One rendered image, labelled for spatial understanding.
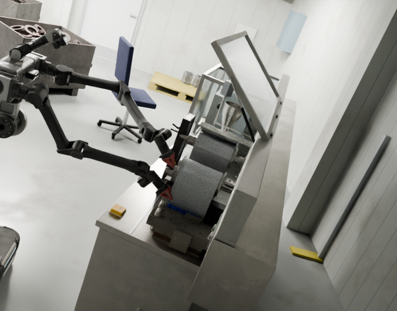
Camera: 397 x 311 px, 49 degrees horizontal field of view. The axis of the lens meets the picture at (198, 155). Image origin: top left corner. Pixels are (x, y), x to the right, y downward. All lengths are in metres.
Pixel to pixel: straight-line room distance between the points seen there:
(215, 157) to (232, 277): 1.12
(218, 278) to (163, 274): 0.82
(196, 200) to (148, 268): 0.46
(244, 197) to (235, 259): 0.25
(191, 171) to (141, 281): 0.68
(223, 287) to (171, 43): 7.97
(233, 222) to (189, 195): 0.95
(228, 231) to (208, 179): 0.88
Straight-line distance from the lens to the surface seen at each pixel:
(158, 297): 2.60
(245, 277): 1.69
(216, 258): 1.67
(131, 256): 2.51
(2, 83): 2.37
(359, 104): 4.85
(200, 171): 2.47
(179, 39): 9.37
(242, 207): 1.56
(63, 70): 2.77
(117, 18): 9.36
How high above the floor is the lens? 2.28
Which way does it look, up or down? 22 degrees down
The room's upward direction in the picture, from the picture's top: 21 degrees clockwise
